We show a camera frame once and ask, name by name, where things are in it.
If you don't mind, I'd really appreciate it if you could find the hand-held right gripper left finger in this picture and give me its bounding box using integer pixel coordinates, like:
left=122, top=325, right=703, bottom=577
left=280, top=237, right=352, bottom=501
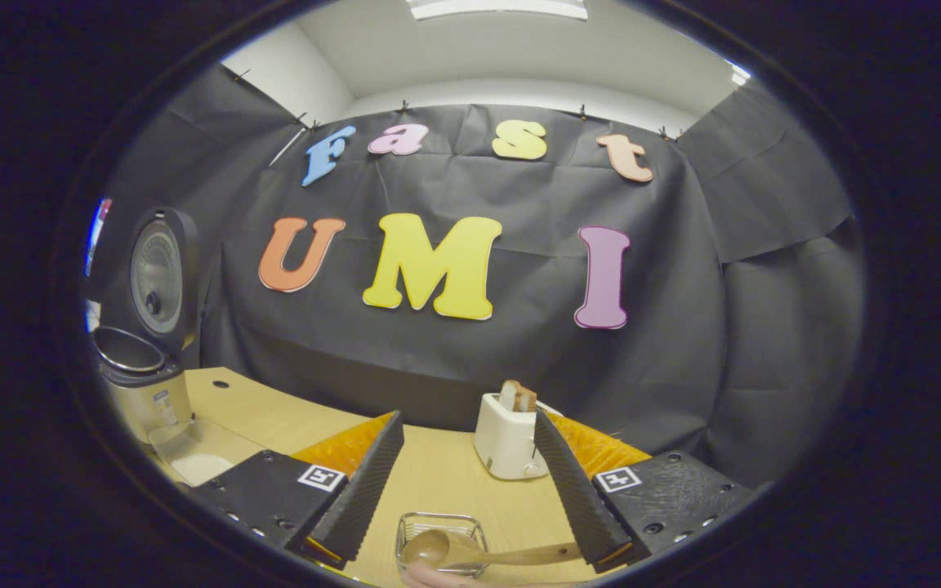
left=189, top=410, right=406, bottom=571

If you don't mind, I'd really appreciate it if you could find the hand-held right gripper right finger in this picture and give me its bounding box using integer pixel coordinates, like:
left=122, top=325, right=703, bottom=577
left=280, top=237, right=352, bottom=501
left=533, top=408, right=761, bottom=574

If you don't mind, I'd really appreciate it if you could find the wire chopstick holder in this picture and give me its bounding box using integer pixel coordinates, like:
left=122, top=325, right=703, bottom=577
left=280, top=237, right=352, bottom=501
left=395, top=512, right=489, bottom=581

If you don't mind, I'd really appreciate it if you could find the wooden spoon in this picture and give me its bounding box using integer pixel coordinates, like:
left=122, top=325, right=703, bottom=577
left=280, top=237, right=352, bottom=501
left=401, top=528, right=584, bottom=571

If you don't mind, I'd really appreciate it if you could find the dark grey rice cooker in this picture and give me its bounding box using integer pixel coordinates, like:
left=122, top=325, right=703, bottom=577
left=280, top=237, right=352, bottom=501
left=83, top=207, right=202, bottom=448

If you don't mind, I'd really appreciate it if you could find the white toaster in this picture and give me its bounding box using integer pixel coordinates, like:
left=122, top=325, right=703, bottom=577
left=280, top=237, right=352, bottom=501
left=473, top=392, right=551, bottom=481

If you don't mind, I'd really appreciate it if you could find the toasted bread slice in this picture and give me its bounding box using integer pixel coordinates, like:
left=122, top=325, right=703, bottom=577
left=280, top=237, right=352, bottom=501
left=499, top=380, right=538, bottom=413

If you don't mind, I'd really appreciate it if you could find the black backdrop cloth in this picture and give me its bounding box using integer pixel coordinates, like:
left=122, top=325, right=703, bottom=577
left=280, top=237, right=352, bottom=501
left=83, top=65, right=867, bottom=491

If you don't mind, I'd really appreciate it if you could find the clear plastic tray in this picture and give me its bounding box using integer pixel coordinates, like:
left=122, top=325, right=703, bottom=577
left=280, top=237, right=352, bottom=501
left=148, top=418, right=267, bottom=488

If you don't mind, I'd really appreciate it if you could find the computer monitor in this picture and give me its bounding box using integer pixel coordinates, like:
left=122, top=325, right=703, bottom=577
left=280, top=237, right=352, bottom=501
left=84, top=198, right=113, bottom=278

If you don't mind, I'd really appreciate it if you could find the ceiling light panel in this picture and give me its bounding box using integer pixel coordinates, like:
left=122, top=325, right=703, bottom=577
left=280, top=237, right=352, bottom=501
left=404, top=0, right=590, bottom=21

